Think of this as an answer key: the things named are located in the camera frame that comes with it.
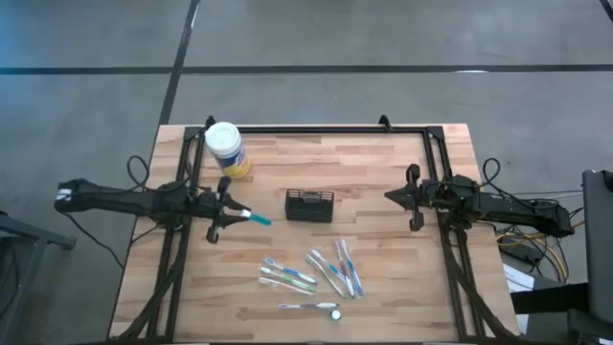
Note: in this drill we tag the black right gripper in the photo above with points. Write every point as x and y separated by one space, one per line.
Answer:
431 196

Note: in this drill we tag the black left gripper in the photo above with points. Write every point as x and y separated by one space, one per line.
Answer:
206 206

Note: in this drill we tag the small teal mouthwash bottle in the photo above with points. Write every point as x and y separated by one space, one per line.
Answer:
335 315
261 219

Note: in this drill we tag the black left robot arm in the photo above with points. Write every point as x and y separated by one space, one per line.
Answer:
120 201

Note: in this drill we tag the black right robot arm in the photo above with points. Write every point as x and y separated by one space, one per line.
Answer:
517 211

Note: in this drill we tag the yellow blue wipes canister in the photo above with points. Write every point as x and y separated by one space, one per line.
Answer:
225 144

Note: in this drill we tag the black power brick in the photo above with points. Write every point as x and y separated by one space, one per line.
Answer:
522 253

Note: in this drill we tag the white paper sheet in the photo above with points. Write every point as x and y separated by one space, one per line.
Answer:
517 280

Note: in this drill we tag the black stand leg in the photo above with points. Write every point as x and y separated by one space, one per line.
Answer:
551 297

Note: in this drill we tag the dark grey equipment panel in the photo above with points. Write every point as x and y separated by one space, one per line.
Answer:
598 239

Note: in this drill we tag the black metal stand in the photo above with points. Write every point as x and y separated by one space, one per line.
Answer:
29 235

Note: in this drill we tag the black metal table frame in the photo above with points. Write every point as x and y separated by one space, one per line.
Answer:
335 129

